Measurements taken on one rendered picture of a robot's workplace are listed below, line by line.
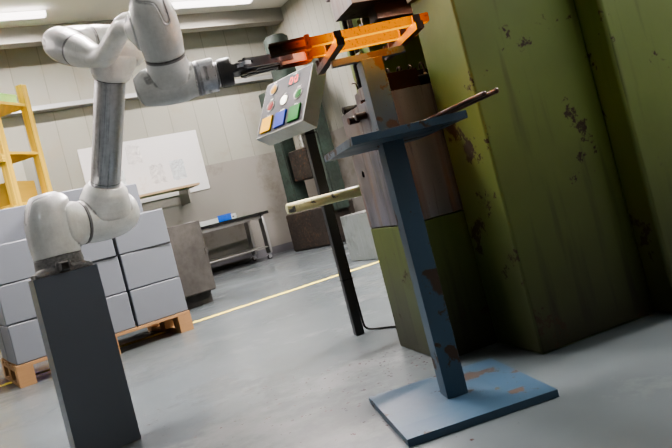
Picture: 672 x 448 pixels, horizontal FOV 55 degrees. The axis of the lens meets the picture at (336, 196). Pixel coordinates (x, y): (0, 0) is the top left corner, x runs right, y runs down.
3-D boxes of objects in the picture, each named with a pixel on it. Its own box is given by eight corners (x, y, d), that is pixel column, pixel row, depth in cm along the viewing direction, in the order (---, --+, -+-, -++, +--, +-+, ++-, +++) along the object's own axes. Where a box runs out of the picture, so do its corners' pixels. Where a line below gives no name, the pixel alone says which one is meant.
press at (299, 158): (335, 239, 1017) (285, 45, 1019) (369, 234, 925) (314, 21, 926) (288, 252, 978) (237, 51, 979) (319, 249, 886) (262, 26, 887)
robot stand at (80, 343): (79, 463, 207) (32, 280, 207) (70, 450, 224) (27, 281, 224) (141, 438, 217) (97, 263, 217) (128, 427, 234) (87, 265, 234)
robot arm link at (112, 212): (67, 234, 236) (121, 223, 252) (90, 252, 226) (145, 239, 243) (72, 18, 209) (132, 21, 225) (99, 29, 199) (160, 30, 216)
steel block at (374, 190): (409, 224, 215) (376, 93, 216) (369, 228, 252) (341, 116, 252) (548, 185, 233) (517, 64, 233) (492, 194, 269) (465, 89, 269)
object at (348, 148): (352, 145, 155) (350, 137, 155) (325, 162, 194) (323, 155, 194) (468, 117, 161) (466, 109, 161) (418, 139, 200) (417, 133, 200)
